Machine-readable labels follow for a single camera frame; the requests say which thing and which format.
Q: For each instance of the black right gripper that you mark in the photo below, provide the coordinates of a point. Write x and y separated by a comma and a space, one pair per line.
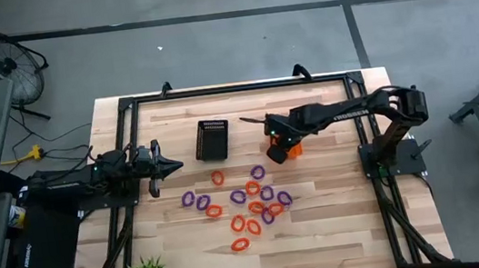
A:
282, 126

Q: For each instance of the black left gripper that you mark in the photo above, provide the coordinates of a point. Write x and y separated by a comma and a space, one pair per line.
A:
143, 164

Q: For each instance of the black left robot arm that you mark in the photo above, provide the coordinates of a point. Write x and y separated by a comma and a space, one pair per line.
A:
67, 185

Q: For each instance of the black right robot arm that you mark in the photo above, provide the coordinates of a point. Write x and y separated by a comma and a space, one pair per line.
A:
347, 114

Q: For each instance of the orange plastic basket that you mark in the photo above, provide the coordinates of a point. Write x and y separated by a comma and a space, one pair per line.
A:
295, 150

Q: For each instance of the black plastic basket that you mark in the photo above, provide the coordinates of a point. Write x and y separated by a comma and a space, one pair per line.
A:
212, 139

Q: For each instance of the black table clamp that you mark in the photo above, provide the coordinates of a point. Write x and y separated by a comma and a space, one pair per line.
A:
300, 69
165, 88

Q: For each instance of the white and yellow can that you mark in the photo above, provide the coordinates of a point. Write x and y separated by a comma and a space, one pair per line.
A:
16, 216

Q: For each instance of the black floor fan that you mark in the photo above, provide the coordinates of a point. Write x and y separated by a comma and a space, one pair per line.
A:
6, 65

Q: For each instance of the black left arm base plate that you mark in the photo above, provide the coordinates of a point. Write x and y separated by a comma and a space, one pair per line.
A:
128, 199

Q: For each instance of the black metal table frame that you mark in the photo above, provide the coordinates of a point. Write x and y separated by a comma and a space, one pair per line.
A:
238, 88

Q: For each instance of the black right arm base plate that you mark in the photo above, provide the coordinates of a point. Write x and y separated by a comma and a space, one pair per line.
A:
407, 159

